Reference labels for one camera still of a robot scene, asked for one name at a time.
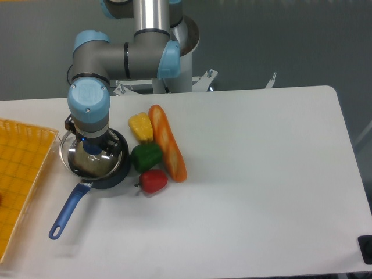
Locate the green bell pepper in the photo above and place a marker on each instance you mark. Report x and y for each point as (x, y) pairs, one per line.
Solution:
(145, 156)

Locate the wrapped bread slice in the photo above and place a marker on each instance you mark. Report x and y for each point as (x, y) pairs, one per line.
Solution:
(89, 165)

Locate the glass lid blue knob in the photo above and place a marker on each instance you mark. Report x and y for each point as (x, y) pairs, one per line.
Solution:
(68, 139)

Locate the black pan blue handle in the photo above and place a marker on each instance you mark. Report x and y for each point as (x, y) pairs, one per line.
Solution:
(85, 185)

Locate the red bell pepper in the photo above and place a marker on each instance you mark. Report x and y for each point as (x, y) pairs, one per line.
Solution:
(152, 181)

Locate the orange baguette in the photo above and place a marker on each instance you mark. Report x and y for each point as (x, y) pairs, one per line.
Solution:
(163, 136)

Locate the white bracket right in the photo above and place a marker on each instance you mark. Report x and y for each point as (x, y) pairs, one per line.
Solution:
(271, 82)

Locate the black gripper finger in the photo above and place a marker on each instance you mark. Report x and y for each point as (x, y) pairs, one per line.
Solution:
(69, 124)
(113, 147)

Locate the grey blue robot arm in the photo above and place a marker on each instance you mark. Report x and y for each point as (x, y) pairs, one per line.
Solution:
(96, 62)

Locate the yellow bell pepper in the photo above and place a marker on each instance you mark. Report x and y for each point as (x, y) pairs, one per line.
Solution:
(141, 127)

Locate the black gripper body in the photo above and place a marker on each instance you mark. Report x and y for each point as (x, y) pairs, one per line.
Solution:
(93, 133)

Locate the black object table corner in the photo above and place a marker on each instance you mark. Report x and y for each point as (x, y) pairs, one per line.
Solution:
(365, 245)

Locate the yellow woven basket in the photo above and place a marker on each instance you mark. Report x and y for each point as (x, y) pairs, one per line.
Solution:
(24, 150)

